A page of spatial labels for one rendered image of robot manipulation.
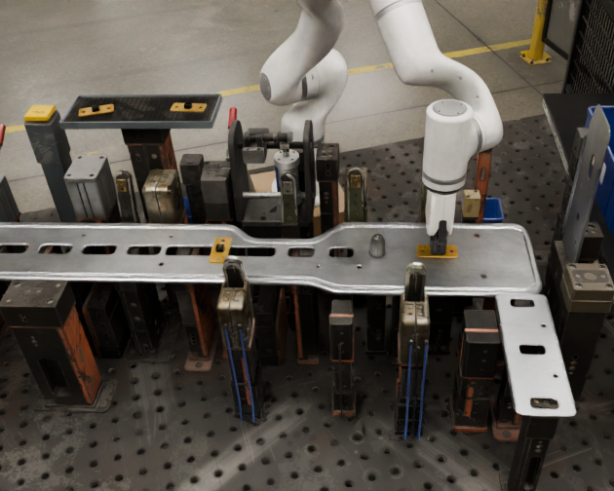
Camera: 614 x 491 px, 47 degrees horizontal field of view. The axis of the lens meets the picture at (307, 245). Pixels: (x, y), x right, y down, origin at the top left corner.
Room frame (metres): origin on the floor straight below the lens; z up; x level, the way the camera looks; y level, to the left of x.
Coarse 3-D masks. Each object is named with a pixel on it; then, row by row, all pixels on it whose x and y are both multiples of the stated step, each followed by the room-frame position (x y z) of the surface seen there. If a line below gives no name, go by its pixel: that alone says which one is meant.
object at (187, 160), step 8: (184, 160) 1.40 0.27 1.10; (192, 160) 1.40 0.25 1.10; (200, 160) 1.40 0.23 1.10; (184, 168) 1.38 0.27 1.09; (192, 168) 1.38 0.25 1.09; (200, 168) 1.38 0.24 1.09; (184, 176) 1.38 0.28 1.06; (192, 176) 1.38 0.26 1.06; (200, 176) 1.38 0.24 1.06; (184, 184) 1.39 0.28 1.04; (192, 184) 1.38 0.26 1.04; (200, 184) 1.38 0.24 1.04; (192, 192) 1.39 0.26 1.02; (200, 192) 1.38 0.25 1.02; (192, 200) 1.39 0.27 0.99; (200, 200) 1.38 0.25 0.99; (192, 208) 1.39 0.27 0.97; (200, 208) 1.38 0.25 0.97; (192, 216) 1.39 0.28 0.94; (200, 216) 1.39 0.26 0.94; (208, 248) 1.38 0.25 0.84; (216, 288) 1.38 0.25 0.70
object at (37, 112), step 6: (30, 108) 1.59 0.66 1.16; (36, 108) 1.58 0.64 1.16; (42, 108) 1.58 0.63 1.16; (48, 108) 1.58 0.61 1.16; (54, 108) 1.59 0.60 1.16; (30, 114) 1.56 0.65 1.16; (36, 114) 1.55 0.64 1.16; (42, 114) 1.55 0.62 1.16; (48, 114) 1.55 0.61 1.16; (24, 120) 1.55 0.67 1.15; (30, 120) 1.54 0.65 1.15; (36, 120) 1.54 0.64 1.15; (42, 120) 1.54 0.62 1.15
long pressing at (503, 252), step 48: (0, 240) 1.27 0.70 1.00; (48, 240) 1.26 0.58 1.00; (96, 240) 1.25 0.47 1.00; (144, 240) 1.24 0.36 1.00; (192, 240) 1.22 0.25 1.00; (240, 240) 1.21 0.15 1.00; (288, 240) 1.20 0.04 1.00; (336, 240) 1.19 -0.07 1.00; (480, 240) 1.16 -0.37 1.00; (528, 240) 1.15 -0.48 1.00; (336, 288) 1.04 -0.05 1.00; (384, 288) 1.03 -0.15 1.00; (432, 288) 1.02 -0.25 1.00; (480, 288) 1.01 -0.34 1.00; (528, 288) 1.00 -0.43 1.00
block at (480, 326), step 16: (464, 320) 0.95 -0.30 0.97; (480, 320) 0.94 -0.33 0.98; (464, 336) 0.92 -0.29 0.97; (480, 336) 0.90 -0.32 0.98; (496, 336) 0.90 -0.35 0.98; (464, 352) 0.90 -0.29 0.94; (480, 352) 0.88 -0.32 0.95; (496, 352) 0.88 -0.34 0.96; (464, 368) 0.89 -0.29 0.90; (480, 368) 0.88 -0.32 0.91; (464, 384) 0.90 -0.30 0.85; (480, 384) 0.89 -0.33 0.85; (448, 400) 0.97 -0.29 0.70; (464, 400) 0.89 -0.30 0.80; (480, 400) 0.89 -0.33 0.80; (464, 416) 0.89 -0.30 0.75; (480, 416) 0.89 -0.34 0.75; (464, 432) 0.88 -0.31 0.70; (480, 432) 0.88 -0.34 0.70
